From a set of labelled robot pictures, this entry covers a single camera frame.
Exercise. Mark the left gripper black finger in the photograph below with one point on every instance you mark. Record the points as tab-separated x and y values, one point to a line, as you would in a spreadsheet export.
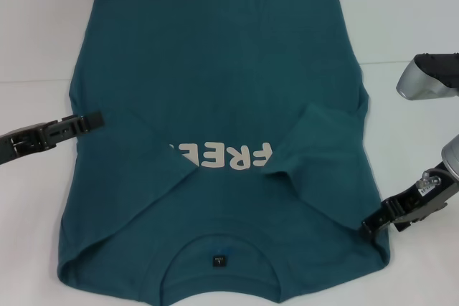
86	119
71	133

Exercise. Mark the teal FREE print T-shirt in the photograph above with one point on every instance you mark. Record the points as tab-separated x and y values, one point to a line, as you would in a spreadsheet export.
215	69

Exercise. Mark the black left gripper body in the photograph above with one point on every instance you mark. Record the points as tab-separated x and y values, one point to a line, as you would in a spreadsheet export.
25	144

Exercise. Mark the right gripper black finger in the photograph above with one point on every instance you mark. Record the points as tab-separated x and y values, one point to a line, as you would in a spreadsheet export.
378	220

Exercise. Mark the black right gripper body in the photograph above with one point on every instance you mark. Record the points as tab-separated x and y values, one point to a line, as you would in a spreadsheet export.
426	198

